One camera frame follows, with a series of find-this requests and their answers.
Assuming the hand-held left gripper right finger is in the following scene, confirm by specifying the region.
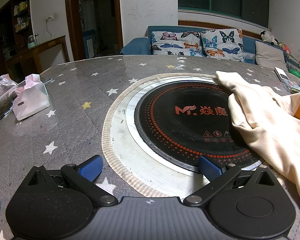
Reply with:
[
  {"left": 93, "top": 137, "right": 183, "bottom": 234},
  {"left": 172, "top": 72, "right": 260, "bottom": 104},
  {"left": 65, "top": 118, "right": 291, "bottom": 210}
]
[{"left": 183, "top": 154, "right": 282, "bottom": 207}]

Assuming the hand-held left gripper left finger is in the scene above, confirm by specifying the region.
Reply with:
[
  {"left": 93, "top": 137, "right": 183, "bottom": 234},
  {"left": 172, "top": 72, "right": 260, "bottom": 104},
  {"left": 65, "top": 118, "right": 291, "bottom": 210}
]
[{"left": 25, "top": 155, "right": 118, "bottom": 206}]

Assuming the cream long-sleeve top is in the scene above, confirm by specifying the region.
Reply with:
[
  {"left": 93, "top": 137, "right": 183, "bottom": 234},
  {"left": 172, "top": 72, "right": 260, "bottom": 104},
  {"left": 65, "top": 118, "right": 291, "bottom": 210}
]
[{"left": 216, "top": 70, "right": 300, "bottom": 217}]

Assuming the round black induction cooktop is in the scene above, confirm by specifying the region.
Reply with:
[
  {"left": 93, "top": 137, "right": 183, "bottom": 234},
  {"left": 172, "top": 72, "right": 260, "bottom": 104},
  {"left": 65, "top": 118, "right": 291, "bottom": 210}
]
[{"left": 126, "top": 79, "right": 268, "bottom": 178}]

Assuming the grey star-printed tablecloth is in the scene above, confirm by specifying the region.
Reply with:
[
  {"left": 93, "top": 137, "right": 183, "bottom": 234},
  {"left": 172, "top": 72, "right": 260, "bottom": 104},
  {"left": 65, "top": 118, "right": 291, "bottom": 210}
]
[{"left": 0, "top": 54, "right": 300, "bottom": 240}]

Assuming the pink and white gift bag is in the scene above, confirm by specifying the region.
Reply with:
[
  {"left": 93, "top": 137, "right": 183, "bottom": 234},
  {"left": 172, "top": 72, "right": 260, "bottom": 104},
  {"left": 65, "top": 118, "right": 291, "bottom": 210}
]
[{"left": 12, "top": 74, "right": 51, "bottom": 121}]

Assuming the clear plastic case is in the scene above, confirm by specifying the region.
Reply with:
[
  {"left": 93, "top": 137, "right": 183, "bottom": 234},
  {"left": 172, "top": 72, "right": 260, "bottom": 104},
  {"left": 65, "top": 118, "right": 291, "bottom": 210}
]
[{"left": 283, "top": 79, "right": 300, "bottom": 93}]

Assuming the white plastic bag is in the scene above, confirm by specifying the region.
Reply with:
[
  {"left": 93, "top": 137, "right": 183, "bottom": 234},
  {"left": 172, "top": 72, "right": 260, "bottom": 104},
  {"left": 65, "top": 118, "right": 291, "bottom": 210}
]
[{"left": 0, "top": 74, "right": 18, "bottom": 106}]

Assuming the white remote control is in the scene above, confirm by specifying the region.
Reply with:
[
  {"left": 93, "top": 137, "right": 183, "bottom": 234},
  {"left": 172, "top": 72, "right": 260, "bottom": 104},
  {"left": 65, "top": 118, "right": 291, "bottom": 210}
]
[{"left": 275, "top": 67, "right": 290, "bottom": 82}]

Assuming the blue cabinet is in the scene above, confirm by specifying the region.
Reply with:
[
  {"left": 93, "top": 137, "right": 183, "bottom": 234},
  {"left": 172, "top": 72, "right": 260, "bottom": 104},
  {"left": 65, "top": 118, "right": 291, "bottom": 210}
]
[{"left": 82, "top": 29, "right": 96, "bottom": 59}]

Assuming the butterfly print pillow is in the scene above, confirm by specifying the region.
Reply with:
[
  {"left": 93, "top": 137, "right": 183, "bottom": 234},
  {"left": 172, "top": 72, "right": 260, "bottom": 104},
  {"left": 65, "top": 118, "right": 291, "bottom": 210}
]
[
  {"left": 151, "top": 31, "right": 206, "bottom": 57},
  {"left": 200, "top": 28, "right": 246, "bottom": 62}
]

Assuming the wooden sideboard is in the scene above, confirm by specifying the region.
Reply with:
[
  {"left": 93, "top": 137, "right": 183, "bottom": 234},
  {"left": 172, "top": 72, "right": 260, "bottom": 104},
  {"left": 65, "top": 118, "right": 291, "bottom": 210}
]
[{"left": 4, "top": 35, "right": 70, "bottom": 76}]

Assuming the plain grey pillow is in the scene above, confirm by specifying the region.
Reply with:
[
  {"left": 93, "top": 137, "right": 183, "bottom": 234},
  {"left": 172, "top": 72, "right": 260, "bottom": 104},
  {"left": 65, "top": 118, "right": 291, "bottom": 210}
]
[{"left": 255, "top": 41, "right": 289, "bottom": 67}]

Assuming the blue sofa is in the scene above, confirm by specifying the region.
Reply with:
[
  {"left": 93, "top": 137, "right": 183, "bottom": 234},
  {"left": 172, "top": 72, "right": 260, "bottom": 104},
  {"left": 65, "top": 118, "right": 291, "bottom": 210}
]
[{"left": 120, "top": 25, "right": 300, "bottom": 68}]

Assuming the pink and orange soft toy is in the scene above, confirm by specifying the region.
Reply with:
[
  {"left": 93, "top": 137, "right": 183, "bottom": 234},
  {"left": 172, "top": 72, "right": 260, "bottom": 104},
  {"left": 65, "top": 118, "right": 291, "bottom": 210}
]
[{"left": 277, "top": 41, "right": 291, "bottom": 55}]

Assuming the black and white plush toy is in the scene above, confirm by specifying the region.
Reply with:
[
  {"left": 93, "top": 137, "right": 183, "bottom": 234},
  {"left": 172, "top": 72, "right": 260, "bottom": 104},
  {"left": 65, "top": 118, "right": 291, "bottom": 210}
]
[{"left": 260, "top": 31, "right": 280, "bottom": 46}]

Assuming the dark wooden shelf cabinet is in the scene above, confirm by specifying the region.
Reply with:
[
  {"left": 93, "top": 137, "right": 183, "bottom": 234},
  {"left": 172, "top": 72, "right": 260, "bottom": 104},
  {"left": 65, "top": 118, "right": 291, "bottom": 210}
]
[{"left": 0, "top": 0, "right": 32, "bottom": 64}]

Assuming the white power cable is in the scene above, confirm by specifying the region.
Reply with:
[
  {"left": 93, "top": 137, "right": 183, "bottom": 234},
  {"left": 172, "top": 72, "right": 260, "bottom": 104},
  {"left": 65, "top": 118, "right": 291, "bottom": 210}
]
[{"left": 45, "top": 20, "right": 53, "bottom": 41}]

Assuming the dark wooden door frame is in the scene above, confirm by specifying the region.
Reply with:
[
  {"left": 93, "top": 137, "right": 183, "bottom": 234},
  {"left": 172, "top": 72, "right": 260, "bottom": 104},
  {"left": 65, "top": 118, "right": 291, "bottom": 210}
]
[{"left": 64, "top": 0, "right": 124, "bottom": 62}]

